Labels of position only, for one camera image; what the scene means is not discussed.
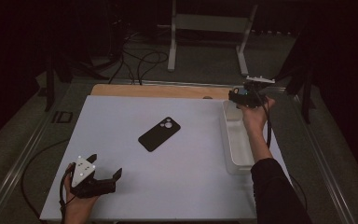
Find black tripod stand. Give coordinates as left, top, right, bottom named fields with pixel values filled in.
left=43, top=46, right=110, bottom=112
left=255, top=31, right=317, bottom=125

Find grey metal rail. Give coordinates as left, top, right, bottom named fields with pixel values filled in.
left=0, top=88, right=63, bottom=224
left=292, top=92, right=358, bottom=224

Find white metal stand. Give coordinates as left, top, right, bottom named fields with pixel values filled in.
left=158, top=0, right=259, bottom=77

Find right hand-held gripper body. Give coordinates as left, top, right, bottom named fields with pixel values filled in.
left=237, top=75, right=276, bottom=109

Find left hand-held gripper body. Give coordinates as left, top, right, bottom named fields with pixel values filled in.
left=69, top=155, right=117, bottom=199

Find black floor cables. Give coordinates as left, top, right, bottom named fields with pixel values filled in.
left=106, top=31, right=170, bottom=86

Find white plastic bin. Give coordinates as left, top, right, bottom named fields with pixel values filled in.
left=220, top=99, right=262, bottom=175

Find white table mat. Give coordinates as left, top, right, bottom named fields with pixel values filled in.
left=39, top=94, right=293, bottom=222

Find person's right hand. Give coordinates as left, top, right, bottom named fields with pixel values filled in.
left=241, top=97, right=276, bottom=133

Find left hand-held gripper cable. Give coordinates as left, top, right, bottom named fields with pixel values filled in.
left=21, top=138, right=76, bottom=224

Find black phone case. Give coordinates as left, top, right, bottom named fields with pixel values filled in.
left=137, top=116, right=182, bottom=153

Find person's left hand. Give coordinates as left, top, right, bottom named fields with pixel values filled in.
left=63, top=162, right=100, bottom=224

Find hand-held gripper cable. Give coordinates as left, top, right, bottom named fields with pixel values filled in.
left=255, top=83, right=308, bottom=216
left=21, top=138, right=76, bottom=224

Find right hand-held gripper cable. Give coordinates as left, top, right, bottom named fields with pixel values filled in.
left=255, top=83, right=308, bottom=216

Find black rectangular floor bracket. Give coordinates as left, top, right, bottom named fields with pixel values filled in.
left=50, top=110, right=74, bottom=124

